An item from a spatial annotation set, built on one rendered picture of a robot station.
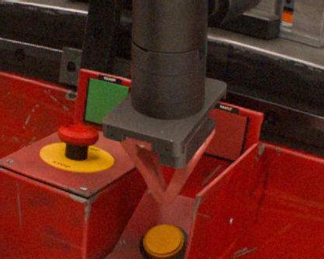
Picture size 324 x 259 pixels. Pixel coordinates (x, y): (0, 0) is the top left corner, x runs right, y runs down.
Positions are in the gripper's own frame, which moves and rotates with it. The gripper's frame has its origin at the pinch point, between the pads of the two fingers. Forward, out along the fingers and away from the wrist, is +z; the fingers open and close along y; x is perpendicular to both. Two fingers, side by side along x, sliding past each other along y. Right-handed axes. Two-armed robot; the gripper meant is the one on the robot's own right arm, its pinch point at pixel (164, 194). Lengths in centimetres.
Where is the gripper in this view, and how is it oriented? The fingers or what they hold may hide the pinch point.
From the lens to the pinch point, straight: 63.4
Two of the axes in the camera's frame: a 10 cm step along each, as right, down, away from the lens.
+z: -0.2, 8.5, 5.3
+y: 4.2, -4.7, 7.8
